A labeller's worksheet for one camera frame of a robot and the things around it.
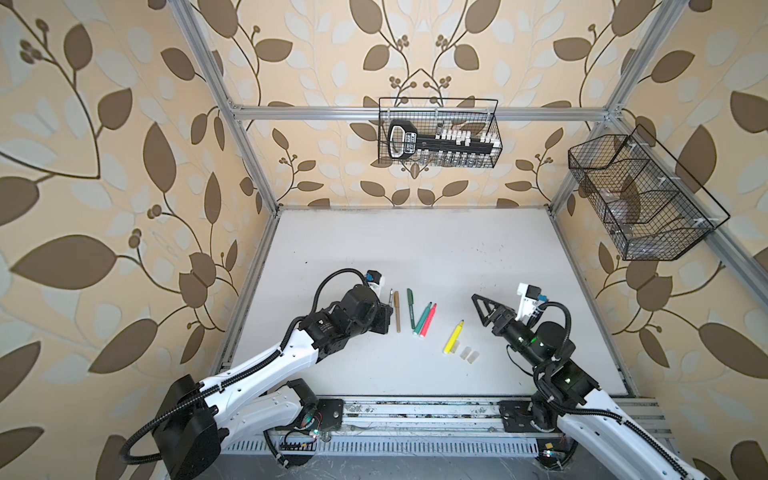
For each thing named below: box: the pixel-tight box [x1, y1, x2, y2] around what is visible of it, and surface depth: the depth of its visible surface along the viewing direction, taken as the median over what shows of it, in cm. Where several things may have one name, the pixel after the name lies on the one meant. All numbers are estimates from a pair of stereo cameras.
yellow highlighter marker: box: [443, 319, 465, 354], surface depth 88 cm
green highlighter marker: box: [413, 301, 432, 335], surface depth 93 cm
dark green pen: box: [407, 288, 415, 329], surface depth 96 cm
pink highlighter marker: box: [420, 303, 437, 338], surface depth 92 cm
